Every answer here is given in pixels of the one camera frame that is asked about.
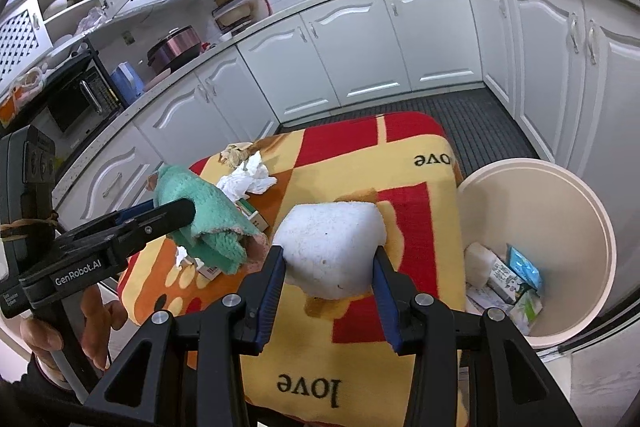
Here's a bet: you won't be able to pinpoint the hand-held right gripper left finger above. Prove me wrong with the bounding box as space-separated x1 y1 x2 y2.
82 244 287 427

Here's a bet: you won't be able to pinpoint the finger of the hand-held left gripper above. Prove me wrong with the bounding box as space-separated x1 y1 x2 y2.
100 201 157 228
57 198 197 258

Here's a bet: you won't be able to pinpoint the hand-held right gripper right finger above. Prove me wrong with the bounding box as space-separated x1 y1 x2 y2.
371 246 583 427

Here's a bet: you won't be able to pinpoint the green fuzzy cloth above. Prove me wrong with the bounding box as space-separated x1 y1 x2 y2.
147 163 268 277

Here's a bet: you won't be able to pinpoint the green white milk carton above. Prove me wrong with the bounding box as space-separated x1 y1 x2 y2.
467 284 511 318

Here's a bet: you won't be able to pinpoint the patterned milk carton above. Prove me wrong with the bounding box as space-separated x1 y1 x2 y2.
487 254 531 305

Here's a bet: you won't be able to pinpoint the blue snack packet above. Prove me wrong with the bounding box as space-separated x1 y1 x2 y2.
505 244 543 290

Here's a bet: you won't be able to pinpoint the green white tissue pack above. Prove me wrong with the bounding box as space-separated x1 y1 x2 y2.
510 292 543 333

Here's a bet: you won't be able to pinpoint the cream plastic bin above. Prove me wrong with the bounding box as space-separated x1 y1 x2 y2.
456 158 617 350

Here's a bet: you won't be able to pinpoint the person's left hand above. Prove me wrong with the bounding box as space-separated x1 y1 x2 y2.
20 284 130 372

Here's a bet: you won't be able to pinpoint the flattened white carton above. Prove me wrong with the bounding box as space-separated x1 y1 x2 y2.
195 257 223 280

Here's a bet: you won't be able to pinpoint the small white striped box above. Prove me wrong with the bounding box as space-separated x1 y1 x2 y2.
237 199 266 230

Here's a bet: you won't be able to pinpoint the crumpled white tissue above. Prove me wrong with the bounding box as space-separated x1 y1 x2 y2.
216 152 278 200

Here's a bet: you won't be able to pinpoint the black microwave oven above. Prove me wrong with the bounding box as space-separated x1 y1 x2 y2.
0 42 126 148
42 57 123 142

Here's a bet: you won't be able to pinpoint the brown crumpled paper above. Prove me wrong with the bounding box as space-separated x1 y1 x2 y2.
221 142 263 168

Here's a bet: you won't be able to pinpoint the white plastic bag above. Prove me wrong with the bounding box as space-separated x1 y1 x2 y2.
10 67 48 100

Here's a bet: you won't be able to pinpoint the blue pitcher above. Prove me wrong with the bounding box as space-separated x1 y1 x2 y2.
110 63 146 105

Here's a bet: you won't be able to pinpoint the red yellow printed blanket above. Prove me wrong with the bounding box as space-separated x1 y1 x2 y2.
116 111 468 427

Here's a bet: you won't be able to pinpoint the pink rice cooker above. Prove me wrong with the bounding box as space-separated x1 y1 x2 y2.
146 25 202 74

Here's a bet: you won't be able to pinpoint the clear plastic bag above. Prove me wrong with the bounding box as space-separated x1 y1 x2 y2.
75 7 108 32

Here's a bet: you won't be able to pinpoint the white bowls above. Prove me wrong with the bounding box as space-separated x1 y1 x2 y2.
42 0 71 20

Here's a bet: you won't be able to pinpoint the dark ribbed floor mat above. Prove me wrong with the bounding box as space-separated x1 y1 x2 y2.
277 87 556 178

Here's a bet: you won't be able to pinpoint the stacked cream pots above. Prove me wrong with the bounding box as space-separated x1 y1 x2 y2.
212 0 253 32

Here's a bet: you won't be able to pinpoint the white lower kitchen cabinets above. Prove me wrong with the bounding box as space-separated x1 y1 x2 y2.
50 0 640 233

